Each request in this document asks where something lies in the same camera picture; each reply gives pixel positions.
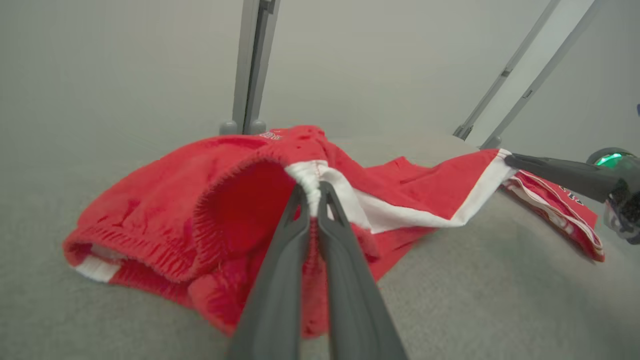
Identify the grey partition frame, light panel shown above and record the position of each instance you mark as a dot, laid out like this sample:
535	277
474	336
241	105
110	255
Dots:
535	50

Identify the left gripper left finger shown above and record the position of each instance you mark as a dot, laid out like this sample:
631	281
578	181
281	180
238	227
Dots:
275	310

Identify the red shorts with white panels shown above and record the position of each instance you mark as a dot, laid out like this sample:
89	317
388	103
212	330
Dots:
175	200

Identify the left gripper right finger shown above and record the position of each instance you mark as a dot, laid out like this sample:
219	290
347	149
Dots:
355	310

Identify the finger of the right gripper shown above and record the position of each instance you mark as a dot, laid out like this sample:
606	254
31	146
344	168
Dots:
575	175

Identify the red basketball jersey with number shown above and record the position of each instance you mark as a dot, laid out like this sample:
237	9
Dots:
565	220

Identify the grey partition post with feet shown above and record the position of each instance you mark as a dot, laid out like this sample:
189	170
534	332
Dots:
252	75

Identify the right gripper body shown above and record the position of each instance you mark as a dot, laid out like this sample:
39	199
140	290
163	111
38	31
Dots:
627	210

